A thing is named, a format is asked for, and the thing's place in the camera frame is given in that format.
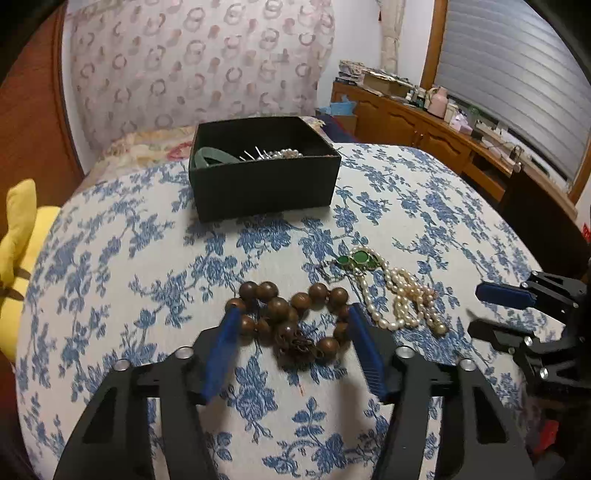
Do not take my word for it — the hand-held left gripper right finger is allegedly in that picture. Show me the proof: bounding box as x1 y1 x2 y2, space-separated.
346 304 532 480

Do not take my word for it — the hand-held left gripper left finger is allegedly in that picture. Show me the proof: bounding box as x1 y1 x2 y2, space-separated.
53 307 243 480

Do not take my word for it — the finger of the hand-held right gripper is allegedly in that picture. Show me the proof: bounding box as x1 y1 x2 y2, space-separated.
467 309 546 357
475 270 583 310

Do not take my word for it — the white pearl necklace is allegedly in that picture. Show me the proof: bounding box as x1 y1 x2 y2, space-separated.
358 265 448 335

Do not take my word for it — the brown wooden bead bracelet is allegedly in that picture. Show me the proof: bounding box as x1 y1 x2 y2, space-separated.
225 281 354 370

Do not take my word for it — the green stone pendant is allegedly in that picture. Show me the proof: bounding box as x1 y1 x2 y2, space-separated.
335 247 391 278

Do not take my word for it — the black cardboard box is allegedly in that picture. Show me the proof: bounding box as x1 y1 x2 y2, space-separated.
188 116 342 222

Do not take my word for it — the grey green bangle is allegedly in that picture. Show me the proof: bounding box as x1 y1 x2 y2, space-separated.
193 147 238 169

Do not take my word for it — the blue floral tablecloth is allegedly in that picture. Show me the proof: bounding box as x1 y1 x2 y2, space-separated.
14 143 591 480

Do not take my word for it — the wooden sideboard cabinet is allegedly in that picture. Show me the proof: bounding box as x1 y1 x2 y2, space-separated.
330 80 580 217

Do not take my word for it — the pink thermos jug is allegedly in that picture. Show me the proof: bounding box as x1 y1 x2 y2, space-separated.
427 87 448 116

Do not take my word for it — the dark blue bedsheet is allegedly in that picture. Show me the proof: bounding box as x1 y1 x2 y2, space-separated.
316 114 360 144

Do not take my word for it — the grey window blind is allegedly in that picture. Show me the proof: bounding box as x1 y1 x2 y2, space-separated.
436 0 591 183

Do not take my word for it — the yellow plush toy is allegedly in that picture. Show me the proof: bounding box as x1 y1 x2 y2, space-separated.
0 179 61 361

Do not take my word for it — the brown cardboard box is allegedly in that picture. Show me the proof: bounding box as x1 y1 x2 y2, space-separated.
362 69 419 97

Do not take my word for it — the blue plastic bag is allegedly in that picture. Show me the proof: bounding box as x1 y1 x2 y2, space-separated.
318 99 358 116

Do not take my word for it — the stack of books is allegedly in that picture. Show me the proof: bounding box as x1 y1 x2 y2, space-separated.
337 60 365 86

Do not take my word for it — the tied beige curtain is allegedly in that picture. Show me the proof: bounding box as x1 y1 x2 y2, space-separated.
376 0 407 75

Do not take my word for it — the circle patterned curtain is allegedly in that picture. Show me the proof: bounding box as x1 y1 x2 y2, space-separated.
65 0 335 153

